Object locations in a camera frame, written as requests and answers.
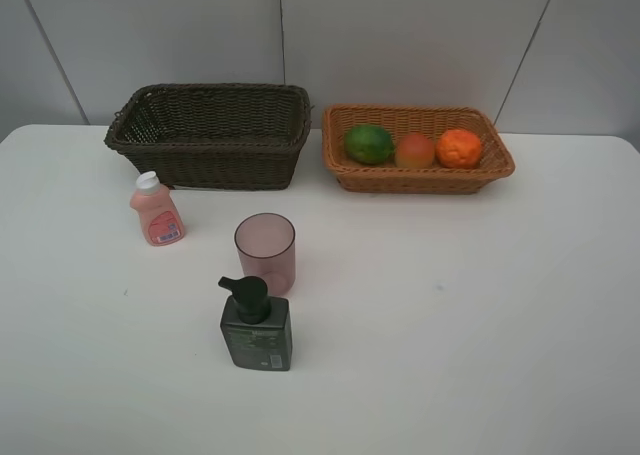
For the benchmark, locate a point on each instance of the orange wicker basket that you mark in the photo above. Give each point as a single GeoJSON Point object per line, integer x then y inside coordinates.
{"type": "Point", "coordinates": [496, 161]}

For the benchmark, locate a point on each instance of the green round fruit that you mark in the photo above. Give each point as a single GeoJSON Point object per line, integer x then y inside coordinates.
{"type": "Point", "coordinates": [368, 144]}

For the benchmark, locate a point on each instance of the red-yellow mango fruit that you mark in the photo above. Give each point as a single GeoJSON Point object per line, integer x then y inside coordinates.
{"type": "Point", "coordinates": [414, 151]}

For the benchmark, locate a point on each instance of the wrinkled orange tangerine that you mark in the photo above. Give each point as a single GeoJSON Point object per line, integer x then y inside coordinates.
{"type": "Point", "coordinates": [459, 149]}

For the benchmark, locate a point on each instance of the dark brown wicker basket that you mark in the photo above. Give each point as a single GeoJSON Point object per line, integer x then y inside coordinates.
{"type": "Point", "coordinates": [227, 136]}

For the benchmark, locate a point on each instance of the dark green pump bottle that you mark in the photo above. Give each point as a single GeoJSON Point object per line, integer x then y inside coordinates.
{"type": "Point", "coordinates": [256, 327]}

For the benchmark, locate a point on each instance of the translucent pink plastic cup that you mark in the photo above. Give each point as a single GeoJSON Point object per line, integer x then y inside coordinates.
{"type": "Point", "coordinates": [265, 244]}

